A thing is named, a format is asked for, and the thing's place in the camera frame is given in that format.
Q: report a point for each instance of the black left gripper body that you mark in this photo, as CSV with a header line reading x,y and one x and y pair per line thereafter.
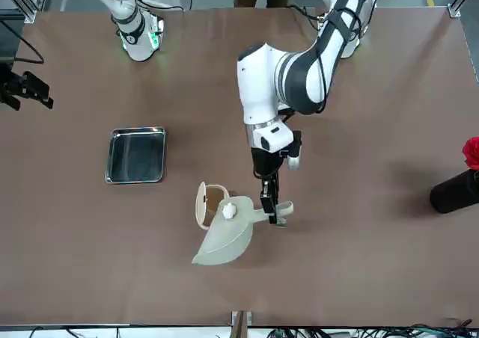
x,y
267,164

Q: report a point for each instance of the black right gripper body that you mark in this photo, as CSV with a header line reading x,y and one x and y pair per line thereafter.
x,y
9,80

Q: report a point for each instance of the white paper ball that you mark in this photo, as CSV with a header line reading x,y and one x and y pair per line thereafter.
x,y
229,211

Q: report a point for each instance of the beige plastic dustpan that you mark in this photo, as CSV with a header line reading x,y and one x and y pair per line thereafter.
x,y
228,241

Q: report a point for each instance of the rectangular metal tray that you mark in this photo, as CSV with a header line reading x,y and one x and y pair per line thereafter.
x,y
134,155

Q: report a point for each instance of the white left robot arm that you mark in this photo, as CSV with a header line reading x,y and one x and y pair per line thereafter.
x,y
258,87

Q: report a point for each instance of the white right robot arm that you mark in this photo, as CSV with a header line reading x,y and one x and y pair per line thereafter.
x,y
136,35

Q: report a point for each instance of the beige lidded trash bin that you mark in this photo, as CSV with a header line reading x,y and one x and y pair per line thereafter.
x,y
202,203

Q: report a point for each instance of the black cylindrical vase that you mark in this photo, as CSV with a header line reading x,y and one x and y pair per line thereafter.
x,y
453,192

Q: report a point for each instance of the red rose bouquet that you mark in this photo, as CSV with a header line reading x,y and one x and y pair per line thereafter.
x,y
472,153

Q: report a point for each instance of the aluminium profile post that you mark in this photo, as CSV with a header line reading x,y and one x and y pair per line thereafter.
x,y
241,325

